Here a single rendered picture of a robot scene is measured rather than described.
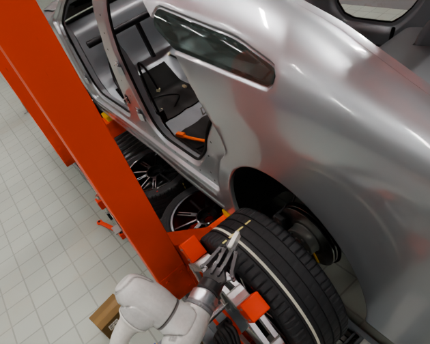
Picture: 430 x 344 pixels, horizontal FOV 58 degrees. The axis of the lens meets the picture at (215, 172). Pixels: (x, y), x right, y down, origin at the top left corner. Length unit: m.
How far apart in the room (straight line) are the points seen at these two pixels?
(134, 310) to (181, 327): 0.14
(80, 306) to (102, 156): 1.88
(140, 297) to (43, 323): 2.29
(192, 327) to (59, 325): 2.18
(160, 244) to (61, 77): 0.91
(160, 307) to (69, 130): 0.71
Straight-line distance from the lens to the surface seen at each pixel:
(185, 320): 1.18
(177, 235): 2.08
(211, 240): 1.54
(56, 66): 1.43
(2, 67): 3.39
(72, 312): 3.29
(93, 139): 1.54
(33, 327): 3.43
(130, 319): 1.17
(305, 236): 1.77
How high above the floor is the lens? 2.29
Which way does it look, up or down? 38 degrees down
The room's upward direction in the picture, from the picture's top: 21 degrees counter-clockwise
